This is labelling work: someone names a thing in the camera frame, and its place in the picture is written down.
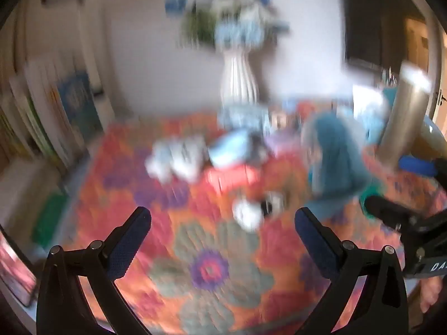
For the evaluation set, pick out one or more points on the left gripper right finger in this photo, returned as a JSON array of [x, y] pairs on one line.
[[382, 307]]

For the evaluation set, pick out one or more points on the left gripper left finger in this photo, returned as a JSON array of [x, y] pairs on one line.
[[62, 307]]

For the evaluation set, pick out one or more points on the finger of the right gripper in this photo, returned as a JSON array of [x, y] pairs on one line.
[[417, 166], [391, 214]]

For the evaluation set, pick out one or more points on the teal blue cloth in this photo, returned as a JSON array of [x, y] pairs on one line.
[[336, 169]]

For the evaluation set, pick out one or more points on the small black white plush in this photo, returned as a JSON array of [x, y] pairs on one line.
[[250, 215]]

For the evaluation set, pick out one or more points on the coral red pouch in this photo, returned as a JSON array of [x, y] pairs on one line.
[[226, 180]]

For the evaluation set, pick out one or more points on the white fluffy plush toy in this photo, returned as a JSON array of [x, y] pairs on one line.
[[183, 158]]

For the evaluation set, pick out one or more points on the person's right hand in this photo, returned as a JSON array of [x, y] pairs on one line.
[[432, 293]]

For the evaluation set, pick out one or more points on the gold cylindrical canister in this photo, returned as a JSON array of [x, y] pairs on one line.
[[406, 116]]

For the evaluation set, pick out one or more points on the tissue pack blue white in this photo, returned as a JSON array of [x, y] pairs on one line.
[[371, 108]]

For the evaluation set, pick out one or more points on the floral orange quilted tablecloth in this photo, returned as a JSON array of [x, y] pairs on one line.
[[197, 271]]

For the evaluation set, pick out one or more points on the light blue folded cloth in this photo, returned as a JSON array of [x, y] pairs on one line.
[[238, 147]]

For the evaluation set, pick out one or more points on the white ribbed flower vase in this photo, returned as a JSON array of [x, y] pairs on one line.
[[238, 84]]

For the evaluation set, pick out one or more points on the blue white artificial flowers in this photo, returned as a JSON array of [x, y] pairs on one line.
[[226, 24]]

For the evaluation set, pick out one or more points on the black wall television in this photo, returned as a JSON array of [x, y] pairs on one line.
[[380, 34]]

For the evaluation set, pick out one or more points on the books stack at wall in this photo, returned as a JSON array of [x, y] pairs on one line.
[[53, 109]]

